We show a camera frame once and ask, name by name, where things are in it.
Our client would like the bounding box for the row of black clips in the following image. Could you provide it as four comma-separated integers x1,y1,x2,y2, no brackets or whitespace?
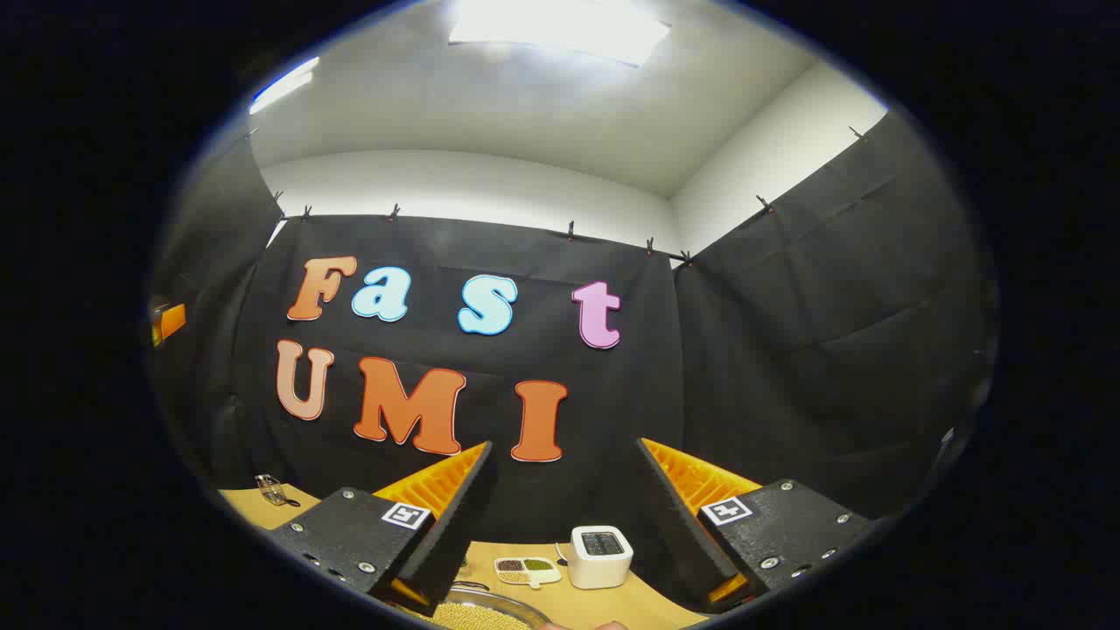
271,127,867,268

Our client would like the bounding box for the narrow ceiling light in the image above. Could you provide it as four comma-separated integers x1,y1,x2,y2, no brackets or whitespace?
249,57,321,116

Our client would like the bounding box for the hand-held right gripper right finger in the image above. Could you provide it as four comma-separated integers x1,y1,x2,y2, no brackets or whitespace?
636,437,876,613

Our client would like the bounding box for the white box appliance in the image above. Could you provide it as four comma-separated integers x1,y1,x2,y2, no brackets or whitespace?
569,525,634,590

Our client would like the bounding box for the small metal wire holder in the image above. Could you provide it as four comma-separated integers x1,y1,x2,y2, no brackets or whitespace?
254,474,301,508

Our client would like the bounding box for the white divided bean dish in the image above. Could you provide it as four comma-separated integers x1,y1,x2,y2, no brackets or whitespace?
493,556,563,589

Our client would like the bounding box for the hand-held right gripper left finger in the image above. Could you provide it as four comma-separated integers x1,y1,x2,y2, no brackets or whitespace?
267,440,494,618

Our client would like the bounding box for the stainless steel pot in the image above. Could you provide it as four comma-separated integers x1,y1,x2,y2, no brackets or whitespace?
398,581,554,630

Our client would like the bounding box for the pile of soybeans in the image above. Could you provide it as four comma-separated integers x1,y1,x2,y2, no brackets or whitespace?
420,602,530,630

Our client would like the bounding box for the large ceiling light panel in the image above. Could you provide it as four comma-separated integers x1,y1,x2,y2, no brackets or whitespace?
448,0,673,69

